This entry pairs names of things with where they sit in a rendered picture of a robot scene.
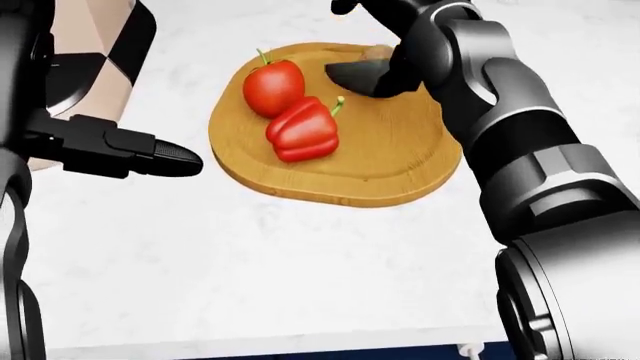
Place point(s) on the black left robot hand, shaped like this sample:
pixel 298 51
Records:
pixel 125 148

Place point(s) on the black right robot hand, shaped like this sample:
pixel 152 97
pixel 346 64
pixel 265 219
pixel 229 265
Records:
pixel 397 75

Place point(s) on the red bell pepper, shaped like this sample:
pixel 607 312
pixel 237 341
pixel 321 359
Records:
pixel 305 131

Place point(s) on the red tomato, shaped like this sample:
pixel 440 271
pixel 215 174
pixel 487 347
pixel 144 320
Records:
pixel 274 88

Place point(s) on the round wooden cutting board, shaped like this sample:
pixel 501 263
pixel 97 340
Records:
pixel 370 150

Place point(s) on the dark blue cabinet front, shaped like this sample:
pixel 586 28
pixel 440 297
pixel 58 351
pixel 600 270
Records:
pixel 300 352

